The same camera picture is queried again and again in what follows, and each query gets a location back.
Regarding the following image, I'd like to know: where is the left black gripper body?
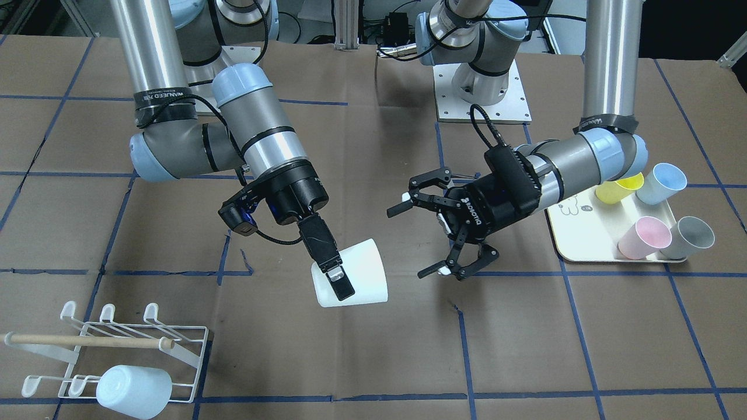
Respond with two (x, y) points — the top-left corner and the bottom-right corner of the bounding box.
(445, 175), (526, 242)

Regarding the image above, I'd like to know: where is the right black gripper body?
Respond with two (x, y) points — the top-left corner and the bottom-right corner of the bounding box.
(261, 160), (343, 271)

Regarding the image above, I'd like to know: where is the white plastic cup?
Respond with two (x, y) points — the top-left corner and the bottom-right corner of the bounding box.
(310, 239), (389, 307)

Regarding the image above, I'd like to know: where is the light blue plastic cup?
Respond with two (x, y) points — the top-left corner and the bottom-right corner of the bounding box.
(96, 365), (172, 419)

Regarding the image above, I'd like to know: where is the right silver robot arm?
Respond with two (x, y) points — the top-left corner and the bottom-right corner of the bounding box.
(110, 1), (355, 301)

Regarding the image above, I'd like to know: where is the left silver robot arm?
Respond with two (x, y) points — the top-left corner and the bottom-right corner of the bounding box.
(387, 1), (648, 280)

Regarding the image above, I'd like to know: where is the yellow plastic cup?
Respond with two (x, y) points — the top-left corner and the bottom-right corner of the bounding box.
(595, 173), (645, 205)

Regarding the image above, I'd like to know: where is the pink plastic cup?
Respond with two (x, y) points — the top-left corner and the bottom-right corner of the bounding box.
(618, 216), (672, 260)

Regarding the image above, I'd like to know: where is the grey plastic cup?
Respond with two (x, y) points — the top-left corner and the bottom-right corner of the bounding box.
(661, 216), (715, 260)

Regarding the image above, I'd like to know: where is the cream plastic tray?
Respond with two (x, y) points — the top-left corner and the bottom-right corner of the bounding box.
(546, 188), (677, 263)

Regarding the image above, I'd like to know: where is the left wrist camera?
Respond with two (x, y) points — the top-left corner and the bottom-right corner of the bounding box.
(484, 146), (541, 216)

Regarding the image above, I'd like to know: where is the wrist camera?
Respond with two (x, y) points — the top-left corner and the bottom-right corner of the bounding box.
(218, 199), (259, 236)
(484, 146), (541, 216)

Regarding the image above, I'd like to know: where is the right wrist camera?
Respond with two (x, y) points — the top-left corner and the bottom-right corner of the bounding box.
(218, 199), (259, 236)

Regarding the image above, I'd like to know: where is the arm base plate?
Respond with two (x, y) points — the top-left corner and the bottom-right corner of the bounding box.
(432, 61), (533, 124)
(193, 47), (261, 82)

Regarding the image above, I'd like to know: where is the white wire cup rack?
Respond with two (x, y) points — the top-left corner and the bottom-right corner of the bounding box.
(4, 301), (211, 403)

